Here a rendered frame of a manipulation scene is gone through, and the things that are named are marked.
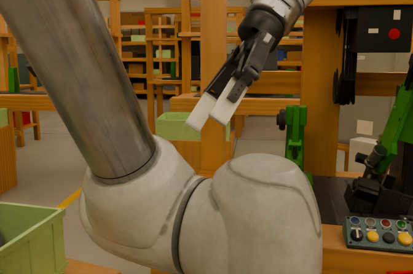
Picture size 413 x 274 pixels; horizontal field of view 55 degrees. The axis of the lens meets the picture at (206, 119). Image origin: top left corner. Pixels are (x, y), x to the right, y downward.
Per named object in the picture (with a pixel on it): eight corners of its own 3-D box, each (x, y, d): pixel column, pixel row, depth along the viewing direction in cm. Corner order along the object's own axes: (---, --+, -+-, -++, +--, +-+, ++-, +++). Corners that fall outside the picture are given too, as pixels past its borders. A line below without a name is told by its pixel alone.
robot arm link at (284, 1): (272, -28, 65) (255, -2, 64) (314, 5, 67) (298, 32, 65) (250, -7, 74) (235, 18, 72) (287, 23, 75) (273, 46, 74)
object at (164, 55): (216, 101, 1052) (216, 15, 1013) (107, 99, 1090) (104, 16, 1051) (217, 98, 1105) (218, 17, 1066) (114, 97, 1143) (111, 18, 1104)
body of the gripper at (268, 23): (239, 18, 72) (214, 58, 70) (259, 0, 64) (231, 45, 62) (271, 43, 74) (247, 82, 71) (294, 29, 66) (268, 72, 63)
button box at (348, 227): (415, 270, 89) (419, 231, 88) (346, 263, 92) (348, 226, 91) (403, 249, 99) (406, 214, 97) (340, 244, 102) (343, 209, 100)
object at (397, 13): (411, 52, 127) (415, 4, 124) (355, 52, 130) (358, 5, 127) (400, 52, 139) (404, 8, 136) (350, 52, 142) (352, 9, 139)
